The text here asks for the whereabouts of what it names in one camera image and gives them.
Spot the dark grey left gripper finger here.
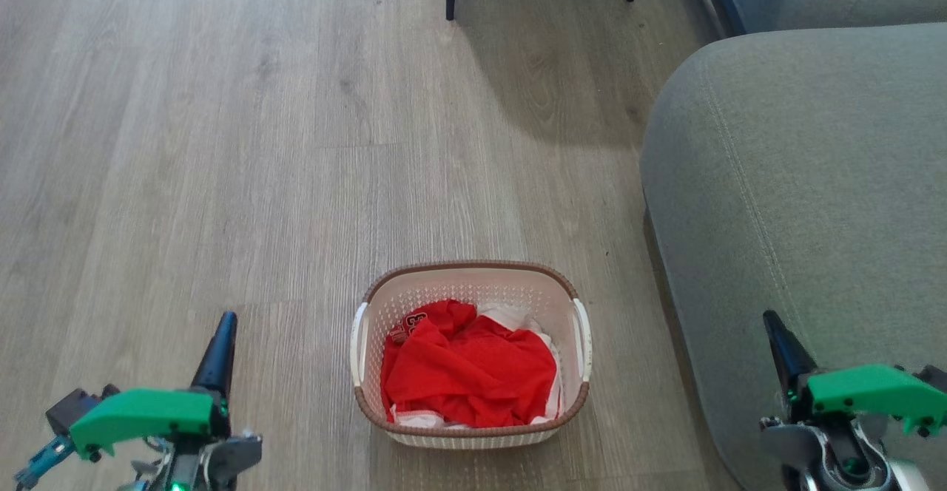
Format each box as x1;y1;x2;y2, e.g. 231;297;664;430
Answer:
191;311;239;397

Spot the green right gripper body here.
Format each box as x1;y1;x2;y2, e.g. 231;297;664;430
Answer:
803;364;947;437

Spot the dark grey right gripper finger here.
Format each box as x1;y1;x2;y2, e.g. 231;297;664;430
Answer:
763;311;819;404

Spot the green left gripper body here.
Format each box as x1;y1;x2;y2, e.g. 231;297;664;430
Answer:
68;387;232;462

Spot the white plastic laundry basket brown rim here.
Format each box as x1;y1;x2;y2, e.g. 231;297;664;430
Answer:
349;260;593;450

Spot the red jersey garment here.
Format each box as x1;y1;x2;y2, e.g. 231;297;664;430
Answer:
380;299;558;428

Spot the white garment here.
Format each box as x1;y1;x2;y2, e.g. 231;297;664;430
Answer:
391;302;565;430

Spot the blue cable connector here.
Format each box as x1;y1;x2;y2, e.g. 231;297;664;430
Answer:
15;436;75;490

